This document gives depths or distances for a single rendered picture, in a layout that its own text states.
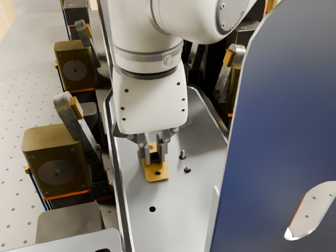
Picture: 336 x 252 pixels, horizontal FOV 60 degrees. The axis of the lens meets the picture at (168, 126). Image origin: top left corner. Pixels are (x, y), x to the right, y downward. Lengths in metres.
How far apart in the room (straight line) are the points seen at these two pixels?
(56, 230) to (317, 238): 0.36
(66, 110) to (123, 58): 0.15
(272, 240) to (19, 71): 1.42
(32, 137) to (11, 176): 0.47
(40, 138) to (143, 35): 0.27
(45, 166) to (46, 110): 0.70
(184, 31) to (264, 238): 0.18
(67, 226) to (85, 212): 0.03
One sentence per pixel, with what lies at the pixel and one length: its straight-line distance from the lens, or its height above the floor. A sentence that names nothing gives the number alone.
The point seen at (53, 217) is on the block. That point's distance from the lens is 0.48.
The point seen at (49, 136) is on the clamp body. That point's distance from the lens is 0.51.
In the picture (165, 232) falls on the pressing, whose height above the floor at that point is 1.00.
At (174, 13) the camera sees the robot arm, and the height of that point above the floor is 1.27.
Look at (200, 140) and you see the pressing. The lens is 0.53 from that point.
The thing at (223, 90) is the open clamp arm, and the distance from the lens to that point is 0.65.
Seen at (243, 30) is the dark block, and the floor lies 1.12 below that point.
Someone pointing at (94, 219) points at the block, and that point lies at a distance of 0.46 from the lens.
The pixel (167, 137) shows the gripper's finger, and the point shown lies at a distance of 0.44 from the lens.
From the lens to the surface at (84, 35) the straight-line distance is 0.77.
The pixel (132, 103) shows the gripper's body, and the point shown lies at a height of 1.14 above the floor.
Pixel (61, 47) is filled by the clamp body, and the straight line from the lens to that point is 0.80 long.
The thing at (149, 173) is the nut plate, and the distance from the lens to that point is 0.47.
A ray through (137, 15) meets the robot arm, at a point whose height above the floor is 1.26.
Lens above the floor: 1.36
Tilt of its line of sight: 40 degrees down
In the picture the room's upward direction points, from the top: straight up
